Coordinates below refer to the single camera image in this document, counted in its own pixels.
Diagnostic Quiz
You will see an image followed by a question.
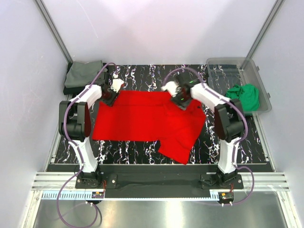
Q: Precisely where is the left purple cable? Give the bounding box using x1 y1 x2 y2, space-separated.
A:
57 62 119 226

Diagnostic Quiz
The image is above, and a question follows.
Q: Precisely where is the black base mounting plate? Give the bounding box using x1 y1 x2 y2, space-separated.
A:
75 163 243 199

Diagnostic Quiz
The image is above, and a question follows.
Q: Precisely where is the aluminium corner post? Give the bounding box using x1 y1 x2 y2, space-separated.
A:
34 0 73 63
246 0 285 59

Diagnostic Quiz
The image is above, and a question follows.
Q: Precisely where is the folded black t shirt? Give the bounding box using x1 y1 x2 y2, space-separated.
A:
63 62 112 95

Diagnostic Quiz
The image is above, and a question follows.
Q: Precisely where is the red t shirt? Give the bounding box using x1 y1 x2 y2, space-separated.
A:
92 91 206 164

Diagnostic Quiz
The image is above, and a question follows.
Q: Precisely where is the folded grey t shirt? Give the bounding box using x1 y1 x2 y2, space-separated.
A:
64 61 105 88

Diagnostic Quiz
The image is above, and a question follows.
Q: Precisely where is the clear plastic bin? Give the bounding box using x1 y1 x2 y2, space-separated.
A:
207 57 272 115

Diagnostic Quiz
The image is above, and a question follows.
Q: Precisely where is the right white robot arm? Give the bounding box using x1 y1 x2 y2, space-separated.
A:
161 74 248 189

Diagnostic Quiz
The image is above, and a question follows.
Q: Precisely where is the white slotted cable duct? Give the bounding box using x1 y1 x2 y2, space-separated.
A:
42 190 219 201

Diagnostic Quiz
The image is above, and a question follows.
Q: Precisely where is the right aluminium corner post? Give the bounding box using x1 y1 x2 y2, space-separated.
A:
246 0 285 59

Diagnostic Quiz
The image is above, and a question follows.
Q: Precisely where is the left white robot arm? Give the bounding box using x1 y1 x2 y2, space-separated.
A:
58 77 124 188

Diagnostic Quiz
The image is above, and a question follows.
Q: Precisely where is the aluminium frame rail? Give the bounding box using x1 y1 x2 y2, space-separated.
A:
32 172 289 191

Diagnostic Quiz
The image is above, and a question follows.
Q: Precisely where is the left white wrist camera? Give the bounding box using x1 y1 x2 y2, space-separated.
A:
110 75 124 93

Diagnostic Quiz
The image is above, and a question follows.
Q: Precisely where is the left aluminium corner post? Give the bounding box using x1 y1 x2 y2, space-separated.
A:
34 0 73 63

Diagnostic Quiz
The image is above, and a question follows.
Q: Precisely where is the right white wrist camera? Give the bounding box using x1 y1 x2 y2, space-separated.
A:
161 81 181 97

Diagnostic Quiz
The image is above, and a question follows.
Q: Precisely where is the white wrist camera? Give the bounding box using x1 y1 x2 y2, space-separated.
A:
110 75 124 93
161 81 181 97

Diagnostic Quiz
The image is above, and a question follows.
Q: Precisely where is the green t shirt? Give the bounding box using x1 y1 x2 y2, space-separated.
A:
225 84 260 112

